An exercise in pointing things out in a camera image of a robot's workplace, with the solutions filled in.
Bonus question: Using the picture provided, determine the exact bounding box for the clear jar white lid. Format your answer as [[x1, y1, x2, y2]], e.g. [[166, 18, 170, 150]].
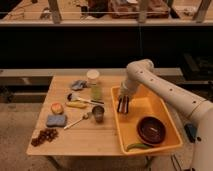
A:
[[86, 69, 102, 101]]

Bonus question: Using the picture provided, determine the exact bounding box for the yellow plastic tray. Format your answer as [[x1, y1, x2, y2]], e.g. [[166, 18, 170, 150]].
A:
[[111, 85, 183, 155]]

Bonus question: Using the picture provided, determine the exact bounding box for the orange fruit toy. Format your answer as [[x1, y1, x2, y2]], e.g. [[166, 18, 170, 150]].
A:
[[51, 103, 64, 115]]

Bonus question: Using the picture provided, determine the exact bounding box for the silver spoon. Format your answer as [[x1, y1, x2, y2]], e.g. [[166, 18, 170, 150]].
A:
[[63, 114, 89, 130]]

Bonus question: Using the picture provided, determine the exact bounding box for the dark grape bunch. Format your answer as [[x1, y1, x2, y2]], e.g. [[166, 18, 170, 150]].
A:
[[31, 128, 58, 147]]

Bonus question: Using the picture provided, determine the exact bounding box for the white handled brush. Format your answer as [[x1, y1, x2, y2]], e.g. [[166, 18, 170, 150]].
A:
[[67, 93, 104, 105]]

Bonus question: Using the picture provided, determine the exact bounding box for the wooden table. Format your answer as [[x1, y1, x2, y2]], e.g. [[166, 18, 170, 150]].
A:
[[27, 76, 125, 156]]

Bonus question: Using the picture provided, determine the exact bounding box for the green chili pepper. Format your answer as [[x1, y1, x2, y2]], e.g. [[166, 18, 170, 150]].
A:
[[126, 143, 153, 151]]

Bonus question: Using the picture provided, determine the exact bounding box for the blue sponge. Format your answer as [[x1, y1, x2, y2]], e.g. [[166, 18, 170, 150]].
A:
[[46, 115, 67, 127]]

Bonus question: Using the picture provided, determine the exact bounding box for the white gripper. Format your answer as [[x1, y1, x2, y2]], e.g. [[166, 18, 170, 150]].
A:
[[117, 79, 135, 114]]

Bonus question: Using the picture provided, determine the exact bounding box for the yellow banana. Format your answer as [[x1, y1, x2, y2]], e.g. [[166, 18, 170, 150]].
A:
[[65, 102, 87, 109]]

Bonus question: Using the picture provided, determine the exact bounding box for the blue crumpled cloth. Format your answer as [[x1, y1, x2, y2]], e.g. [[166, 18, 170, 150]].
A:
[[71, 80, 87, 91]]

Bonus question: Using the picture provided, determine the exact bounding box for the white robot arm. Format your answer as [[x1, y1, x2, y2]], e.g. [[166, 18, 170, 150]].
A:
[[117, 59, 213, 171]]

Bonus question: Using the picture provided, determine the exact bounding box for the dark red bowl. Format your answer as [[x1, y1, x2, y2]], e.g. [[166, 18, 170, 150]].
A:
[[136, 116, 166, 146]]

